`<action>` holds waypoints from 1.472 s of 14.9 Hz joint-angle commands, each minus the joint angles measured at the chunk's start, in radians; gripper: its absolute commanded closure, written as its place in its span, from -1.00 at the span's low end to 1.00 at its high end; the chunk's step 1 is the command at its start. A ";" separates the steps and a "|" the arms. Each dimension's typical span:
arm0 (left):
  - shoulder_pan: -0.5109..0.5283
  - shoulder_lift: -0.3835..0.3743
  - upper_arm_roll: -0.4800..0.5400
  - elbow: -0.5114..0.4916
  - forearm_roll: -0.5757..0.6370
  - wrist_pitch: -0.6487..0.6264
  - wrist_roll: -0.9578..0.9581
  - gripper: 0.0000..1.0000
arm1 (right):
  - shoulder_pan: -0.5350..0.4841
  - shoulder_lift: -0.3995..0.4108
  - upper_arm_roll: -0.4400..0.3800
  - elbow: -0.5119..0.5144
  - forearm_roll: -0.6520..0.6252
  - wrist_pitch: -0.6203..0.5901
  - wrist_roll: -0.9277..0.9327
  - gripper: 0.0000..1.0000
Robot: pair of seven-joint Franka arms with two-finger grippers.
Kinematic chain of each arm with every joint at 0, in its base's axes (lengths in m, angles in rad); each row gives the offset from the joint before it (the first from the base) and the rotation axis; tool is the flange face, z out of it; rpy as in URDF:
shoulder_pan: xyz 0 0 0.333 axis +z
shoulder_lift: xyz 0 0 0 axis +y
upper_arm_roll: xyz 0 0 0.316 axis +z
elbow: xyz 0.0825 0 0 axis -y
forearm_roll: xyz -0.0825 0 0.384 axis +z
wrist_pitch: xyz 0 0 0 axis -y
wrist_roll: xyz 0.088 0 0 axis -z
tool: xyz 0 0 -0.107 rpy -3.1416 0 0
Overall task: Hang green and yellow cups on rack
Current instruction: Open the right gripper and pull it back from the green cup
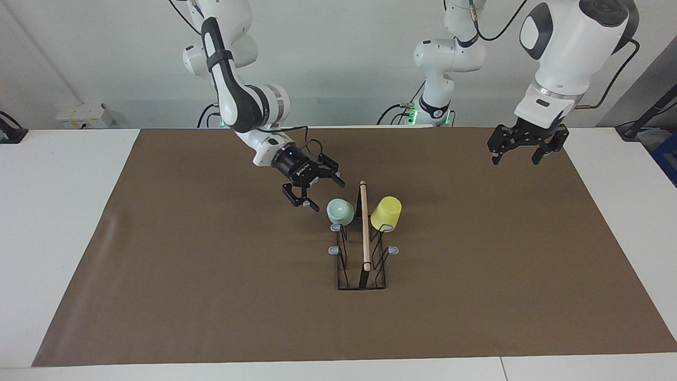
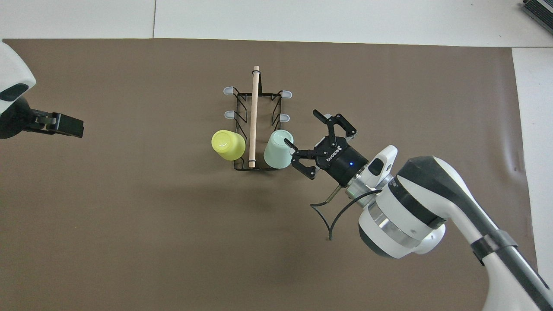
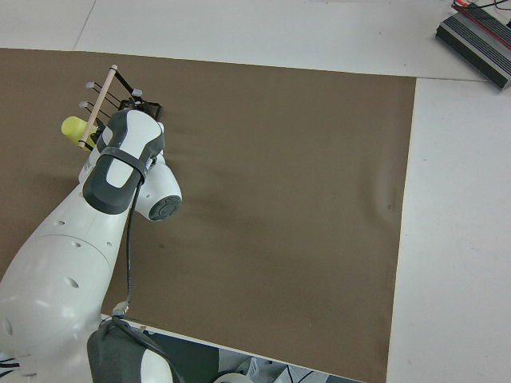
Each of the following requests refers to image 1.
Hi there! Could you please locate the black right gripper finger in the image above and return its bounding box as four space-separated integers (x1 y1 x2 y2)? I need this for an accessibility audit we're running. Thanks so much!
316 153 346 189
281 183 321 213

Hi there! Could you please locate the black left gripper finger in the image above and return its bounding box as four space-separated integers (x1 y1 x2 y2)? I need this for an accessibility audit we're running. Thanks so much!
531 125 570 166
487 126 522 166

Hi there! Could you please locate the green plastic cup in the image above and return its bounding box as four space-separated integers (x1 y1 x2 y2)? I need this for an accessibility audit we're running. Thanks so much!
326 198 355 226

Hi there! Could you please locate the yellow plastic cup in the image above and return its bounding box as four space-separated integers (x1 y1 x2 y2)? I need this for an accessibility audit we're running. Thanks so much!
370 196 402 232

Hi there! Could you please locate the black stand with pole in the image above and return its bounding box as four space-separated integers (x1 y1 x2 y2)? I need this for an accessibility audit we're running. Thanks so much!
615 84 677 141

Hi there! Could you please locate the brown table mat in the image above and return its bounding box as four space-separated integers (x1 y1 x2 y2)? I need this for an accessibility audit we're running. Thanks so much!
32 127 677 367

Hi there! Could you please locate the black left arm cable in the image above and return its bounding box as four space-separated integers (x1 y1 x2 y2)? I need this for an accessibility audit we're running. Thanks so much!
468 0 641 110

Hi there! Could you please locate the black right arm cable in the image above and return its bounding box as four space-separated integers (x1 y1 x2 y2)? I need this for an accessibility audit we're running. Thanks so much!
168 0 324 160

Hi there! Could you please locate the black arm base cable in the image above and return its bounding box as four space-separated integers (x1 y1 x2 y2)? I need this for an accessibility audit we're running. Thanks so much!
376 102 424 126
196 103 223 129

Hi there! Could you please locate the black wire cup rack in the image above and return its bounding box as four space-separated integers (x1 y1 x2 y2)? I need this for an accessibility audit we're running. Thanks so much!
328 180 401 291

